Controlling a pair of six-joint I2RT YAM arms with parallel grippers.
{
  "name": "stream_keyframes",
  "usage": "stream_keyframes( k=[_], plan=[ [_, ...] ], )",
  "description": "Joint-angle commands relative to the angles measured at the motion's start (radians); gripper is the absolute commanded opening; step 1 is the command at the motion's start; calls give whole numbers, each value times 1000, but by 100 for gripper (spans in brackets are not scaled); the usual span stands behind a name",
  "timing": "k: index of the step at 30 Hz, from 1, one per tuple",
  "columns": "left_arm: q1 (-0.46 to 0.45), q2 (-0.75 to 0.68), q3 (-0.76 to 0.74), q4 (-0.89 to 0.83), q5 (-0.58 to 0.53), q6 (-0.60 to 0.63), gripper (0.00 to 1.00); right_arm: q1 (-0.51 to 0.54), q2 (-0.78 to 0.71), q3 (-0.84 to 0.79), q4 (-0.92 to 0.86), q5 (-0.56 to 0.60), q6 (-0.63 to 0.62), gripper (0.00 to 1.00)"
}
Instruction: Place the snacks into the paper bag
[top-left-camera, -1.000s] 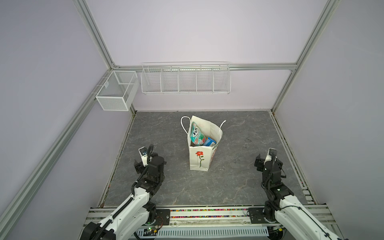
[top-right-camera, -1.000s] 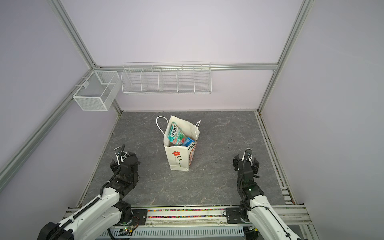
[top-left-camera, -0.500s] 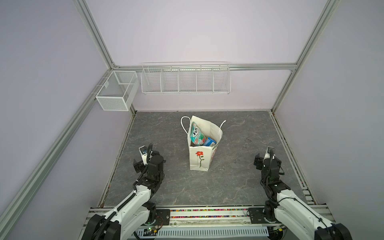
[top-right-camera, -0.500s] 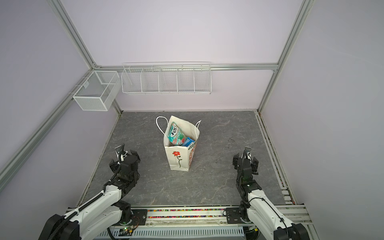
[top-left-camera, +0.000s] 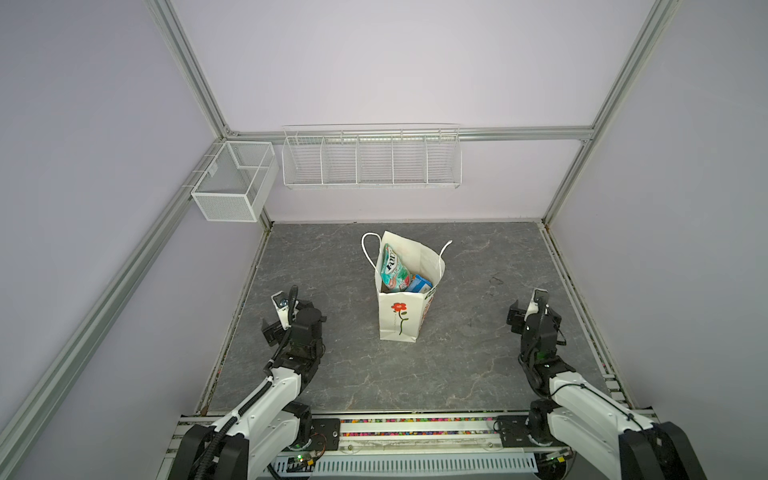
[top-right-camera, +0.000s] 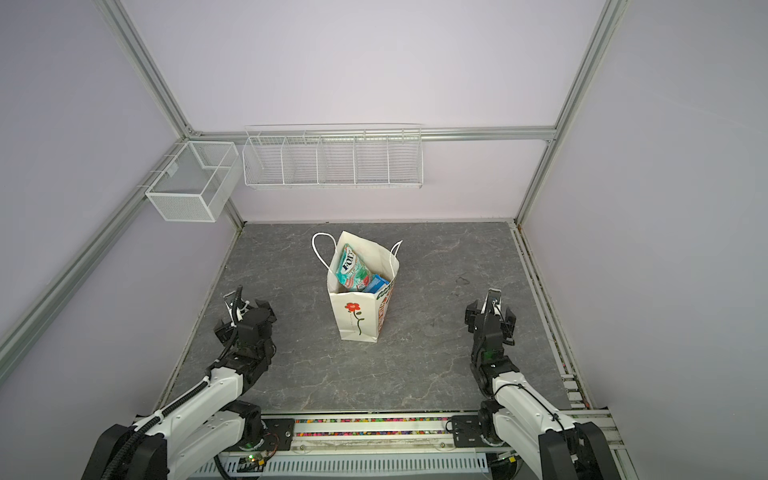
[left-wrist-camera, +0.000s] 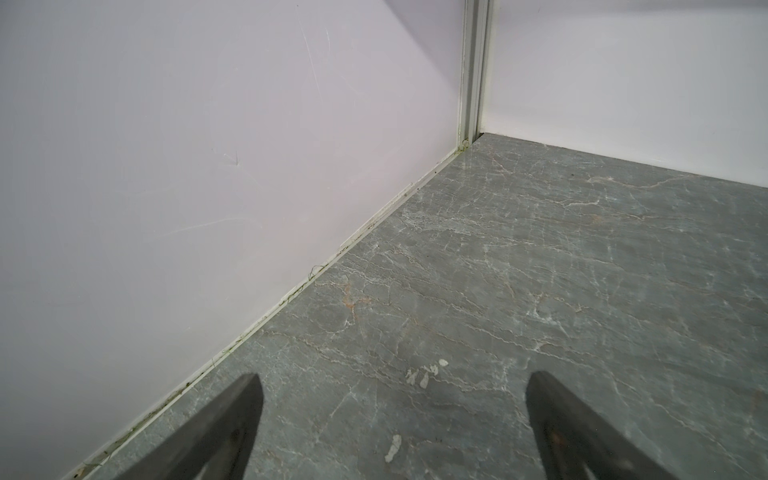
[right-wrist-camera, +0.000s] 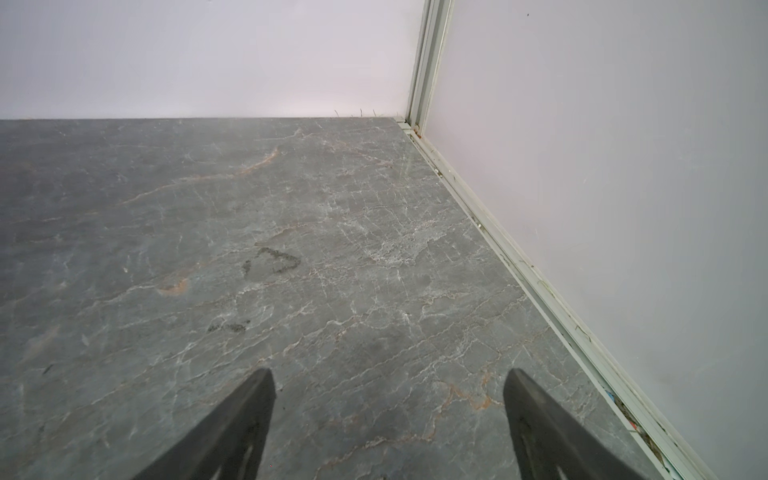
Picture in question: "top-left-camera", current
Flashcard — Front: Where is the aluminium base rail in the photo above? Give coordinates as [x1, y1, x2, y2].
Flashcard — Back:
[157, 409, 691, 480]

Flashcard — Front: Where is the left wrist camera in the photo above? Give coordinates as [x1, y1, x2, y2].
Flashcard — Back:
[271, 291, 290, 330]

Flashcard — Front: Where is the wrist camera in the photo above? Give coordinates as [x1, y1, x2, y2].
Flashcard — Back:
[271, 291, 290, 330]
[525, 288, 549, 318]

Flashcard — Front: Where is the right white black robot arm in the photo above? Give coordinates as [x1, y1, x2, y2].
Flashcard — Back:
[506, 288, 706, 479]

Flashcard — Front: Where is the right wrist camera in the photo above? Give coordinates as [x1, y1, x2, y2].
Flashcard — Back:
[525, 288, 549, 318]

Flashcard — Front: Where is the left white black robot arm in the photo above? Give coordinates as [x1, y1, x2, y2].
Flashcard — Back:
[168, 285, 326, 479]

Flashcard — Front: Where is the white mesh box basket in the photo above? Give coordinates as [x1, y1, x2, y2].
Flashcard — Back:
[192, 141, 279, 223]

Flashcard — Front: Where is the blue m&m's candy packet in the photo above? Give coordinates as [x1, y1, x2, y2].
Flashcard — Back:
[405, 274, 433, 294]

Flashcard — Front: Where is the white wire shelf basket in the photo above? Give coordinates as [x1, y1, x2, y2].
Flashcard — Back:
[282, 123, 463, 189]

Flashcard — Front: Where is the white flower paper bag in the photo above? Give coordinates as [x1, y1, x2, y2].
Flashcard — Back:
[361, 231, 446, 343]

